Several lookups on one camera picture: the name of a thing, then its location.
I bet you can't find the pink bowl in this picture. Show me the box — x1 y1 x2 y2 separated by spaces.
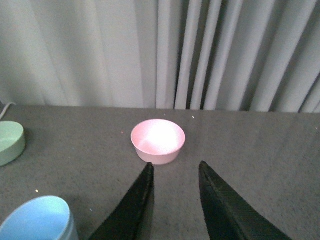
130 119 186 165

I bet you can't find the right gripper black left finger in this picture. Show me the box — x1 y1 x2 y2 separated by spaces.
89 162 155 240

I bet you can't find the green bowl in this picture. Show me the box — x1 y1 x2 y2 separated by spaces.
0 121 26 167

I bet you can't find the white curtain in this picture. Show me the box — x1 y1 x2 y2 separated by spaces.
0 0 320 113

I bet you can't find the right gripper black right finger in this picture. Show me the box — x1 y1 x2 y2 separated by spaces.
198 161 290 240

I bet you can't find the light blue cup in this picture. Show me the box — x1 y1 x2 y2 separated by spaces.
0 195 79 240

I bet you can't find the white power cable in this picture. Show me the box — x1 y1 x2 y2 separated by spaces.
0 101 17 121

